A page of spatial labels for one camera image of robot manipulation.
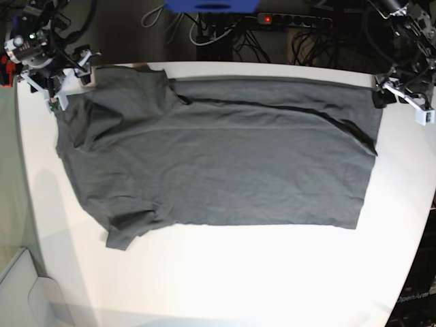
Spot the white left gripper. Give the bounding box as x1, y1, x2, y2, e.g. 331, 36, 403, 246
372, 75, 435, 111

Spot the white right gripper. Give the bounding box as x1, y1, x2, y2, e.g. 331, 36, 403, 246
20, 50, 102, 106

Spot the dark grey t-shirt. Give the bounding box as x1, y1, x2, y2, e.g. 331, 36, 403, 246
56, 67, 382, 250

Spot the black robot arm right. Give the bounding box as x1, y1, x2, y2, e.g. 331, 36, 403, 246
1, 1, 97, 112

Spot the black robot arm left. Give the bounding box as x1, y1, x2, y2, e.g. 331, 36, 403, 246
362, 1, 435, 126

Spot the red and black clamp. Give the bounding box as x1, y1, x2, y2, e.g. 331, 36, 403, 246
0, 54, 16, 88

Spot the black power strip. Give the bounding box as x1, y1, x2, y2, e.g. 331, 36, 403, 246
257, 13, 333, 29

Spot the blue box at top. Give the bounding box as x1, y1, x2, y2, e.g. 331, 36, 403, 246
164, 0, 260, 13

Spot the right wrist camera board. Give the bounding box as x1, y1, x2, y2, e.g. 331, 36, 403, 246
46, 99, 64, 114

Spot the white cable loop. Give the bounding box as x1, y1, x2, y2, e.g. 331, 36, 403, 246
189, 13, 236, 46

